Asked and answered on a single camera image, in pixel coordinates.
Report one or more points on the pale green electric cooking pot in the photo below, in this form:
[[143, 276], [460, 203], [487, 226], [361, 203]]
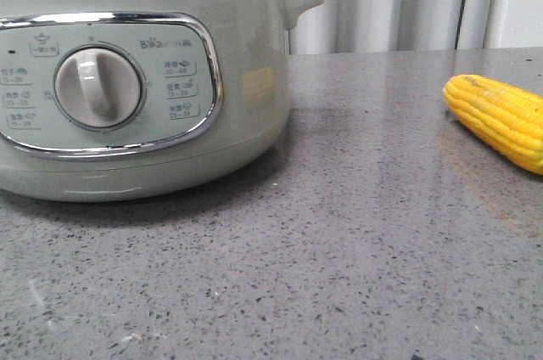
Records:
[[105, 100]]

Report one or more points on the yellow corn cob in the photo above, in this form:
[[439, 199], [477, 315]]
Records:
[[506, 117]]

